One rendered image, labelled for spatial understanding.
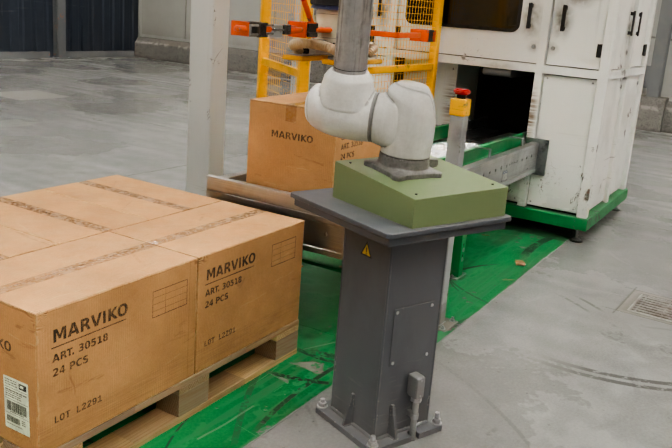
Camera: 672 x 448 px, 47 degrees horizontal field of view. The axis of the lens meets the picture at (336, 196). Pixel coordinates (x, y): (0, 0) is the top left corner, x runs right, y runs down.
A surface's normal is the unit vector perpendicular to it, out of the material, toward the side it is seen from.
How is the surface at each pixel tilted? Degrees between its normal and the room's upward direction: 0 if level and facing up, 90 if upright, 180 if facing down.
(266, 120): 90
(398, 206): 90
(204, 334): 90
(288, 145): 90
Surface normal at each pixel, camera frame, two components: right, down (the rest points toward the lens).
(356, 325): -0.81, 0.08
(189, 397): 0.85, 0.18
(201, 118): -0.51, 0.17
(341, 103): -0.22, 0.34
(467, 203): 0.59, 0.24
